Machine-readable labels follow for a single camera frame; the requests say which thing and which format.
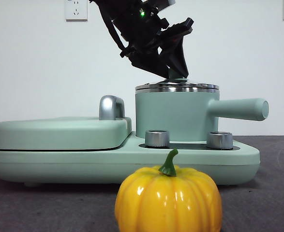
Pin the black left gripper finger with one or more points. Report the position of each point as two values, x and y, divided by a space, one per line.
149 61
179 60

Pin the glass lid with green knob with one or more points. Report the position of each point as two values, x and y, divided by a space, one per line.
199 86

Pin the yellow toy pumpkin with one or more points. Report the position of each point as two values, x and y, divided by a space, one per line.
168 200

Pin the silver control knob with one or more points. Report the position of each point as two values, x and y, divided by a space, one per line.
157 139
219 140

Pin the black control panel plate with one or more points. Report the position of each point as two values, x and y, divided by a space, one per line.
192 146

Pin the mint green griddle cover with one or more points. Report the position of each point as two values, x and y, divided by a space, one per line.
59 133

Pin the mint green breakfast machine base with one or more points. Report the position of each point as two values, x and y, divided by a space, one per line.
83 164

